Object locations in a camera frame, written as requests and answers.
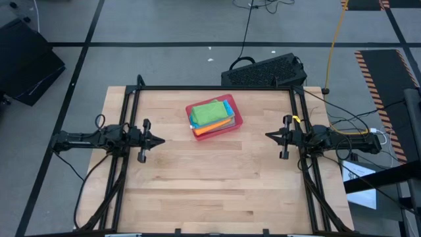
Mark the black metal table frame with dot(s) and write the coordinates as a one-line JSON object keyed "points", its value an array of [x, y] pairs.
{"points": [[210, 88]]}

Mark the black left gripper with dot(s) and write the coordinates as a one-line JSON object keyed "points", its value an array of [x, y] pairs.
{"points": [[135, 137]]}

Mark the large black floor case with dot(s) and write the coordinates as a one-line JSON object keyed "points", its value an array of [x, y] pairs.
{"points": [[26, 66]]}

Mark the hazard striped floor mat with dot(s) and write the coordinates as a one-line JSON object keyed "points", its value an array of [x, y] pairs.
{"points": [[365, 4], [385, 82]]}

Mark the black metal beam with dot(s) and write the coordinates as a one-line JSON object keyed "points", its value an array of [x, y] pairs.
{"points": [[378, 179]]}

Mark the black frame clip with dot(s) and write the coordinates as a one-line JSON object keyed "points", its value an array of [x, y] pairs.
{"points": [[265, 232], [177, 232]]}

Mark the grey microfiber towel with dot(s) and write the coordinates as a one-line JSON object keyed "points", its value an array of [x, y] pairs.
{"points": [[233, 124]]}

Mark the white paper sheet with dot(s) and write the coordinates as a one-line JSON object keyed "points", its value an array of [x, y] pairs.
{"points": [[361, 197]]}

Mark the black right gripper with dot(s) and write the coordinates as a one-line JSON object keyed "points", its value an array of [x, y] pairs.
{"points": [[300, 137]]}

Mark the black perforated computer case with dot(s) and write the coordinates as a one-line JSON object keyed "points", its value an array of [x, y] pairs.
{"points": [[263, 72]]}

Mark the bright green microfiber towel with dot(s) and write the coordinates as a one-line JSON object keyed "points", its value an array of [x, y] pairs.
{"points": [[208, 112]]}

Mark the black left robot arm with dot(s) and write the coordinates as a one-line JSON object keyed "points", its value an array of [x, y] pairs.
{"points": [[85, 138]]}

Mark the orange microfiber towel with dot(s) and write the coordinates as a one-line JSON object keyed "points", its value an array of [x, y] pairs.
{"points": [[210, 128]]}

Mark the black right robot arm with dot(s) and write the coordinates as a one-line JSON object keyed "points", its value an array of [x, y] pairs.
{"points": [[345, 140]]}

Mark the blue microfiber towel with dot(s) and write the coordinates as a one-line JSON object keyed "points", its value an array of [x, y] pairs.
{"points": [[229, 108]]}

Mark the grey metal post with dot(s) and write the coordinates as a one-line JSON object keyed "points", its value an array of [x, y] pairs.
{"points": [[413, 125]]}

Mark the red plastic tray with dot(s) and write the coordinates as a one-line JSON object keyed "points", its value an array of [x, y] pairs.
{"points": [[238, 118]]}

